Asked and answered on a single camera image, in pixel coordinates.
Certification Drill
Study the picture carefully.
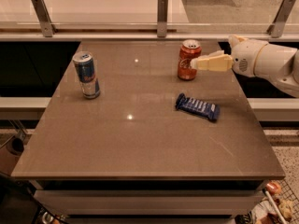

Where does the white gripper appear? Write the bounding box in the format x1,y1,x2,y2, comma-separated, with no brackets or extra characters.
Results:
191,35,267,77

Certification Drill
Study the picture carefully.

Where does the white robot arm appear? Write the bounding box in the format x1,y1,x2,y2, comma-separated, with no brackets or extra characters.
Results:
190,35,299,98

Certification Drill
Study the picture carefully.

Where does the red coca-cola can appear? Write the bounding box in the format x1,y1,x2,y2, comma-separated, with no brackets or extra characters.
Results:
178,39,202,80

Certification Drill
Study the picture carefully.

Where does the dark round object at left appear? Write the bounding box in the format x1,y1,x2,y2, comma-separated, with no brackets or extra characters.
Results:
7,137,24,156

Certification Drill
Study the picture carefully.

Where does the right metal railing bracket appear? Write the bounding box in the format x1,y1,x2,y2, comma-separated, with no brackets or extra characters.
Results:
267,0,296,38

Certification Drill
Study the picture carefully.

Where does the blue silver red bull can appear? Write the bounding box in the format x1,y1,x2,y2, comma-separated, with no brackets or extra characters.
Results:
72,51,100,99

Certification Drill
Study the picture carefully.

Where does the left metal railing bracket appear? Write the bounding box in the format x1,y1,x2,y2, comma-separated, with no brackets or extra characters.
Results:
31,0,56,37

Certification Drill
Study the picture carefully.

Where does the wire basket with snacks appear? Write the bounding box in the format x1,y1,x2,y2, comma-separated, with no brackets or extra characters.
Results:
249,180,299,224

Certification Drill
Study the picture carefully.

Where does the metal railing bracket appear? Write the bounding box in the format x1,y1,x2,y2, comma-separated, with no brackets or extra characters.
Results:
31,0,56,37
157,0,168,37
267,0,296,38

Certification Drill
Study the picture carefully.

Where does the middle metal railing bracket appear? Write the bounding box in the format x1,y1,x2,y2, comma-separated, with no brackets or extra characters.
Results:
157,0,168,37

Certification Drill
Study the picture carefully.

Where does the white drawer cabinet front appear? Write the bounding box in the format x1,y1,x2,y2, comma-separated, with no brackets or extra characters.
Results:
35,190,263,216

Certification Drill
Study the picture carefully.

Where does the blue snack bar wrapper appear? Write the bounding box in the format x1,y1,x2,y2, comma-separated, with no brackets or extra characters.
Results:
175,93,221,121

